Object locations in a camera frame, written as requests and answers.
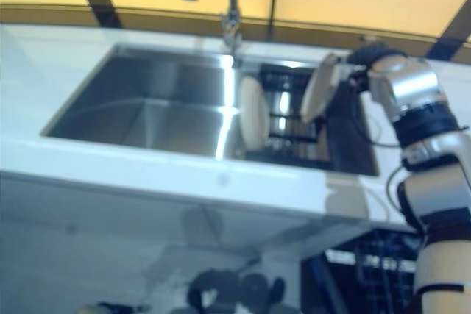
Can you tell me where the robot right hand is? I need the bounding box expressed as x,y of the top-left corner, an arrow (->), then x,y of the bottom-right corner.
330,43 -> 397,93

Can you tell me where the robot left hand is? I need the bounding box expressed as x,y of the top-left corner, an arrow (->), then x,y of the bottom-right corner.
82,301 -> 149,314

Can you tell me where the beige round plate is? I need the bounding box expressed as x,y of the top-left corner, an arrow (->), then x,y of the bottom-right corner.
300,52 -> 341,123
238,75 -> 272,149

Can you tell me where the black built-in dishwasher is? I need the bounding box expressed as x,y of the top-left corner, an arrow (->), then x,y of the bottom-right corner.
300,229 -> 424,314

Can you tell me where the white cabinet door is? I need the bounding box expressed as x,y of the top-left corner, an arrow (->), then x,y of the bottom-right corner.
200,201 -> 327,314
0,170 -> 266,314

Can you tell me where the robot left leg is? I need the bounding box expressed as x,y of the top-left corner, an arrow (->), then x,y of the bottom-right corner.
187,269 -> 240,314

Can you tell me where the robot leg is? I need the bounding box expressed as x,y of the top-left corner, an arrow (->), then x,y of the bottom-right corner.
187,269 -> 240,314
241,272 -> 287,314

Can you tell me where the black sink drying rack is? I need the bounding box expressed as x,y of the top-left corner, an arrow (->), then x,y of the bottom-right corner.
241,63 -> 338,172

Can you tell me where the chrome gooseneck kitchen faucet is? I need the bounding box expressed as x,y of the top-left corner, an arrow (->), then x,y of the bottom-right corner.
177,0 -> 246,68

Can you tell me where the robot right leg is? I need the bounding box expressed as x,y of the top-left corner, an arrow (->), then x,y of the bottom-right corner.
241,272 -> 287,314

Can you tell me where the stainless steel sink basin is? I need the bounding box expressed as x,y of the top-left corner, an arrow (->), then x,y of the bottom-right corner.
40,42 -> 380,178

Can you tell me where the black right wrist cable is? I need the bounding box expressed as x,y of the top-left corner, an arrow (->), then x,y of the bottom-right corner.
347,71 -> 409,226

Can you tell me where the wire dishwasher rack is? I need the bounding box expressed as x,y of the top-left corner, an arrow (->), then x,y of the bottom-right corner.
325,231 -> 422,314

